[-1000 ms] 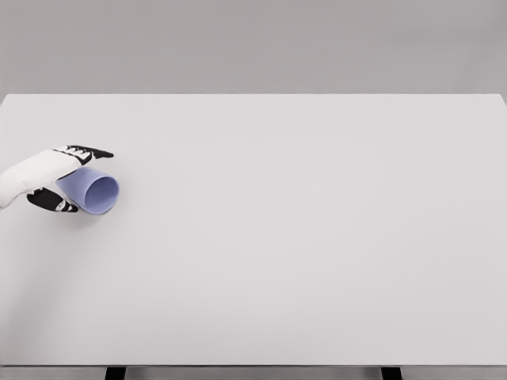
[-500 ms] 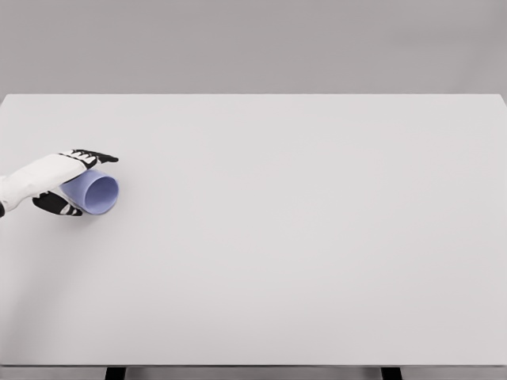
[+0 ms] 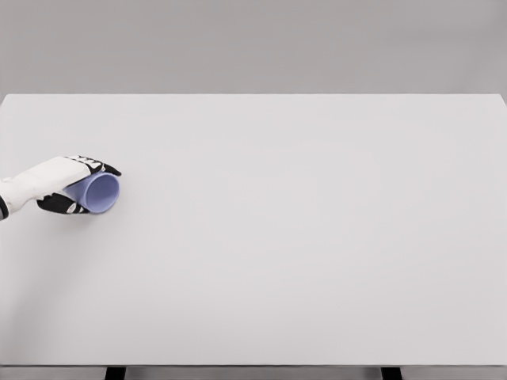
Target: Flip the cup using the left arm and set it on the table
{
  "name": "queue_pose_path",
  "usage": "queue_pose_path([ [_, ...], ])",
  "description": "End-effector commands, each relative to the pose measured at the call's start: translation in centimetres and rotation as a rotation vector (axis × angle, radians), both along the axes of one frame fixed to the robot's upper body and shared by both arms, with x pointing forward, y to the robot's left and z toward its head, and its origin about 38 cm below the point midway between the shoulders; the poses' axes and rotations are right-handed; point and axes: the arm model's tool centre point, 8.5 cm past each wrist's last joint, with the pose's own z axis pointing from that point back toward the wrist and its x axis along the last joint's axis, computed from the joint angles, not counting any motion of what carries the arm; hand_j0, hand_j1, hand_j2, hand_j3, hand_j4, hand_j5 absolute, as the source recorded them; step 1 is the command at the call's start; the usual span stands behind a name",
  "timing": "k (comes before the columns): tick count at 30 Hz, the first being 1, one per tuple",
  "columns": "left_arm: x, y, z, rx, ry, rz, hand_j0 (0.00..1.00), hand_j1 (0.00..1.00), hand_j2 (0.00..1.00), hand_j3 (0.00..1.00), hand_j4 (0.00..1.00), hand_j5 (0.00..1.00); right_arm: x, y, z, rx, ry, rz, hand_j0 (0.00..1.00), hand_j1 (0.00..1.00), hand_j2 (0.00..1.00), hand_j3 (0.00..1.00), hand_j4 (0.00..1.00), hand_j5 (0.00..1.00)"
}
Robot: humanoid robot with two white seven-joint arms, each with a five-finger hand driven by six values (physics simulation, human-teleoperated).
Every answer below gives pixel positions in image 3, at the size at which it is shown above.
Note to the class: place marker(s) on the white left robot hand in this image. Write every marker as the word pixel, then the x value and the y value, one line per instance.
pixel 55 174

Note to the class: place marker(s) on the light purple cup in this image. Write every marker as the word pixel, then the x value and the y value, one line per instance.
pixel 101 194

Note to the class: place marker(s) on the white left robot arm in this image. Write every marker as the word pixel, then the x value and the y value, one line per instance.
pixel 10 194

